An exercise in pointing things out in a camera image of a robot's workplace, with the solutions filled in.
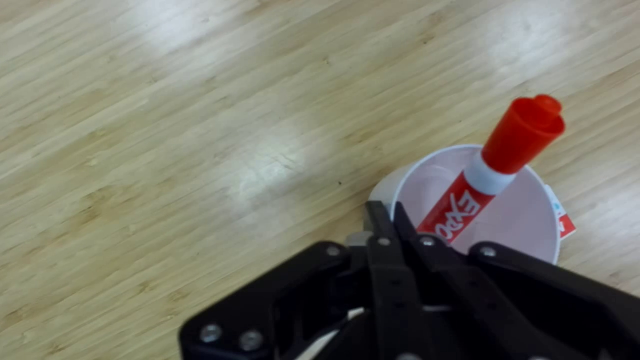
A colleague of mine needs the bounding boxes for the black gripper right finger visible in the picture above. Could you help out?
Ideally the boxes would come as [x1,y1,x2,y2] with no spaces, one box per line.
[395,204,588,360]

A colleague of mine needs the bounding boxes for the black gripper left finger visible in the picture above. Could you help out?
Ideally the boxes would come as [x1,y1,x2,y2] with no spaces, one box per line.
[366,202,429,360]

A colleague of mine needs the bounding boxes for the white ceramic mug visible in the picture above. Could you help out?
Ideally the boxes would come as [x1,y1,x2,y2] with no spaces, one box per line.
[371,145,561,265]

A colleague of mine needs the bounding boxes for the red Expo marker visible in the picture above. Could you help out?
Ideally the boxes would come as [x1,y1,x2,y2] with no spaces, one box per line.
[416,94,566,242]

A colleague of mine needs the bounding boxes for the small red white label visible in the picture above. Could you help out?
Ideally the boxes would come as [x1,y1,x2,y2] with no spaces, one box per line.
[547,187,576,241]

